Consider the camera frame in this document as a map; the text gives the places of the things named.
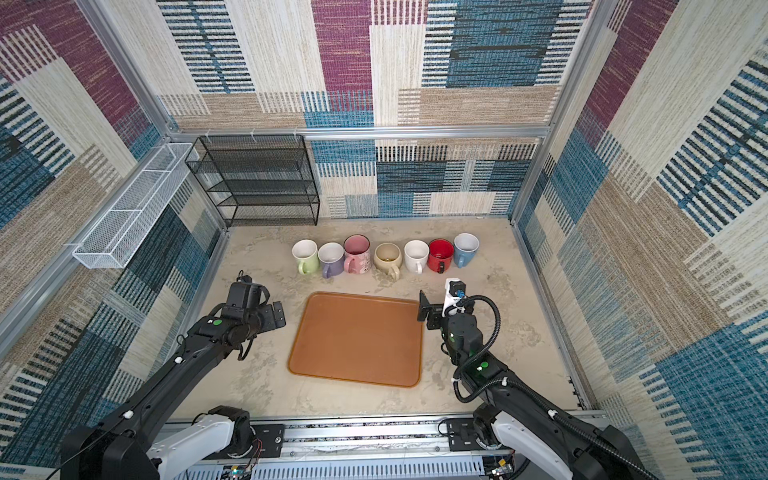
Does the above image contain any red mug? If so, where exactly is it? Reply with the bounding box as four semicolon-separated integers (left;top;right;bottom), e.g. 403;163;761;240
427;239;454;274

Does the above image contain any white mug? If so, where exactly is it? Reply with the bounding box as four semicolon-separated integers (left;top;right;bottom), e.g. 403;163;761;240
404;240;430;275

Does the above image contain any beige speckled mug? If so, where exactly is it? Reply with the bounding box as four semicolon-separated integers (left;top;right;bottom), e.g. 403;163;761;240
374;242;403;281

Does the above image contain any light green mug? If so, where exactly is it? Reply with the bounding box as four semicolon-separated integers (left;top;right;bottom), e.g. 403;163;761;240
291;239;320;275

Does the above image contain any blue polka dot mug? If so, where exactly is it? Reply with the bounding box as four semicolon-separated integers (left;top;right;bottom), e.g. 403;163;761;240
453;232;480;268

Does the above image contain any purple mug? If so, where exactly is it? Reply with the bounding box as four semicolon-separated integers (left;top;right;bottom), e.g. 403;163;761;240
318;242;346;279

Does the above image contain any pink patterned mug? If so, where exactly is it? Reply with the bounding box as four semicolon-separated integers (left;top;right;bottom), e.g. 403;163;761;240
343;234;372;274

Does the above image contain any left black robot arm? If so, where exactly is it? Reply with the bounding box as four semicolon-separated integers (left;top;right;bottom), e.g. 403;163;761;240
58;275;286;479

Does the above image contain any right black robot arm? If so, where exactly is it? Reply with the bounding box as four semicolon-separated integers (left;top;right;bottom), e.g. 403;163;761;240
417;280;654;479

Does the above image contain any brown rectangular tray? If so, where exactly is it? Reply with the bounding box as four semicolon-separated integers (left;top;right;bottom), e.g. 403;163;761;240
288;292;423;388

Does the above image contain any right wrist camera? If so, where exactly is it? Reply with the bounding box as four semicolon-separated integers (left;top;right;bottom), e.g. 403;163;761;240
442;278;466;317

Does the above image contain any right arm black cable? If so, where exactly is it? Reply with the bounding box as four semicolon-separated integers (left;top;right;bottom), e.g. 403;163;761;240
451;293;661;480

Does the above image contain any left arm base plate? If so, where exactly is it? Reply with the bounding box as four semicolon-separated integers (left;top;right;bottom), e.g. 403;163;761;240
247;423;286;462

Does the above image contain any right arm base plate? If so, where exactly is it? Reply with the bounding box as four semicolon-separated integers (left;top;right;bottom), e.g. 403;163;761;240
438;417;482;452

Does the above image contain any black wire shelf rack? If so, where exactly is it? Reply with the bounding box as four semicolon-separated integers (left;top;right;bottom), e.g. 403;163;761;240
185;134;321;227

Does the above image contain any white wire mesh basket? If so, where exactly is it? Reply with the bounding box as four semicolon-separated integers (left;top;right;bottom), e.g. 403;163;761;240
73;143;192;269

